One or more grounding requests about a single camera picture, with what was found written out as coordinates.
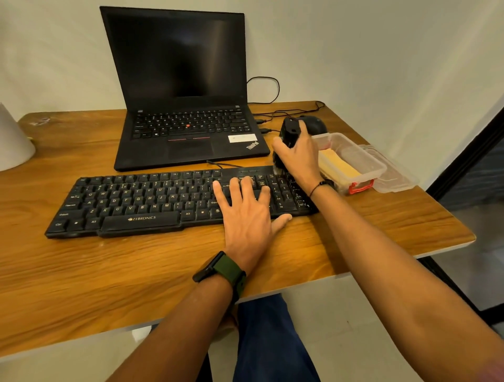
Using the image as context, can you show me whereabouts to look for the clear plastic box lid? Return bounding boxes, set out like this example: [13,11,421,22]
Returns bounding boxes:
[358,144,420,194]

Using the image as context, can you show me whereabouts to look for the black cleaning brush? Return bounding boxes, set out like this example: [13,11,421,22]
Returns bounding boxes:
[272,116,303,176]

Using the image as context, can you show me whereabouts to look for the person's left hand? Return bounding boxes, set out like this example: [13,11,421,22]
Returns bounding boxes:
[212,176,293,276]

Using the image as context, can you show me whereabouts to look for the yellow cloth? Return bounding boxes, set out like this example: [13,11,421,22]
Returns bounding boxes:
[318,148,362,183]

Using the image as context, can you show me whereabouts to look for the person's right forearm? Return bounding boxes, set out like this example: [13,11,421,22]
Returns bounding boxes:
[311,185,504,382]

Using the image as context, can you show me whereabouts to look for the black looped laptop cable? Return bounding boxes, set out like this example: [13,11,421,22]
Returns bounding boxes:
[247,76,281,105]

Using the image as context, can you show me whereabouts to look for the person's left forearm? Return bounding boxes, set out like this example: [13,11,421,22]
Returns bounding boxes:
[106,275,235,382]

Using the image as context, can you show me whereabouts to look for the green strap smartwatch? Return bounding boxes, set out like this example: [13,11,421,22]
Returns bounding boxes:
[192,251,247,304]

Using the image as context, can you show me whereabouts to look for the black keyboard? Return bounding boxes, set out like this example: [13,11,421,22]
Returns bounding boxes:
[44,165,320,240]

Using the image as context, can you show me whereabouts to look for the black cord bracelet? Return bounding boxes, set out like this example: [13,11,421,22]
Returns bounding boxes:
[308,179,335,199]

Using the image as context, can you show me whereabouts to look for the person's right hand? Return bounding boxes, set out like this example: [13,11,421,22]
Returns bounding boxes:
[271,120,335,196]

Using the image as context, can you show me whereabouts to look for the black computer mouse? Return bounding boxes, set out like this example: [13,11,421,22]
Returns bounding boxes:
[297,115,328,136]

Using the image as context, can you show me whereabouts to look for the person's blue jeans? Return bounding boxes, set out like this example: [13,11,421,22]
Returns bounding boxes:
[195,293,322,382]

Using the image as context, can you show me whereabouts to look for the white plant pot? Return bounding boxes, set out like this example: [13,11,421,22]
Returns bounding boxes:
[0,102,37,172]

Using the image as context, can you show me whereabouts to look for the clear plastic box red latches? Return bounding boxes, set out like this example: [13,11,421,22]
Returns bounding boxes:
[311,132,388,196]

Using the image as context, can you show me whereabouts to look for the person's bare foot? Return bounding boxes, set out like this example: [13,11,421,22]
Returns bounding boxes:
[212,311,239,343]

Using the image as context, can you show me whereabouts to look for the black mouse cable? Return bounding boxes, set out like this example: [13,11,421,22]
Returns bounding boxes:
[251,101,326,119]

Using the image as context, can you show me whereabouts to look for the black door frame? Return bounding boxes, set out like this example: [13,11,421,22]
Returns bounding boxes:
[417,118,504,325]

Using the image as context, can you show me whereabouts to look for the black laptop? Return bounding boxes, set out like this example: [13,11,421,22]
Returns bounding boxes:
[99,6,271,172]

